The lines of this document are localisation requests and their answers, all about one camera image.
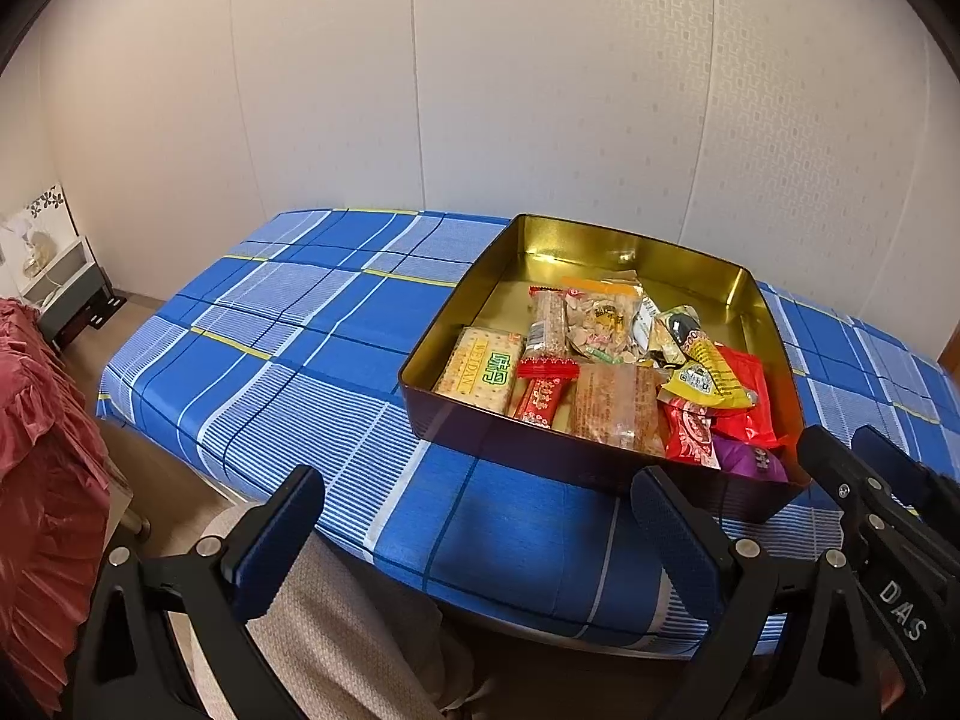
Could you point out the blue plaid tablecloth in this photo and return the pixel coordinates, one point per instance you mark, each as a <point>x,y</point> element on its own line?
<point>300,360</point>

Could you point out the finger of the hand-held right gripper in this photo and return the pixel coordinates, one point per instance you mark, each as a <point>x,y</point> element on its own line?
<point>829,461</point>
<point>896,465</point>

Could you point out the long clear cracker packet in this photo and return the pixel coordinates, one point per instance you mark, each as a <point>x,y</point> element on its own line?
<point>546,326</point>

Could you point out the red gold patterned snack packet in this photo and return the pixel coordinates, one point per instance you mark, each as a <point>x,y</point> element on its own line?
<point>540,401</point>

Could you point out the orange clear candy bag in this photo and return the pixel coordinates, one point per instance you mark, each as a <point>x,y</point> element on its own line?
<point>600,315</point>

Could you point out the gold tin box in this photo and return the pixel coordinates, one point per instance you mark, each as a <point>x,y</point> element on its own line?
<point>525,457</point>

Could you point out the purple snack packet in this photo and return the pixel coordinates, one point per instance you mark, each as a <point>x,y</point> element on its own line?
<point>742,457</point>

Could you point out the green label cracker pack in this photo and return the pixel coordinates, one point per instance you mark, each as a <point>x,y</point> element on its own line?
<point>480,371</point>

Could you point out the white leaf print panel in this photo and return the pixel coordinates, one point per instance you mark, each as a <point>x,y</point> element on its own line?
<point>37,232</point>

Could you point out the black gold candy packet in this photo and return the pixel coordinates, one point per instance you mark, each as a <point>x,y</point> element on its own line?
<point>679,330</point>

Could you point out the yellow candy packet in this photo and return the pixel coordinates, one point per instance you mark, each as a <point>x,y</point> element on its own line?
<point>705,379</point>

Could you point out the clear brown pastry packet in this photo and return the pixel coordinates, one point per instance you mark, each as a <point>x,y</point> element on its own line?
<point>619,405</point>

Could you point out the red white snack packet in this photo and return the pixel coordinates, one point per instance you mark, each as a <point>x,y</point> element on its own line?
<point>690,435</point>

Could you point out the red ruffled cloth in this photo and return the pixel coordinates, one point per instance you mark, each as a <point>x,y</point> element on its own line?
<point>45,465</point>

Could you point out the plain red snack packet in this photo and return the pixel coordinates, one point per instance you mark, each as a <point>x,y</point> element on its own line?
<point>754,416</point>

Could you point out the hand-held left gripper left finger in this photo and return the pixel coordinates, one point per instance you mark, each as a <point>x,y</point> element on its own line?
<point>274,540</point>

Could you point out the grey nightstand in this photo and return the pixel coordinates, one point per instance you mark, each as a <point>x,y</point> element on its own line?
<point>71,292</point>

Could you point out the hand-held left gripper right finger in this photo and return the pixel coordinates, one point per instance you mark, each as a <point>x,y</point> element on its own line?
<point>667,532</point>

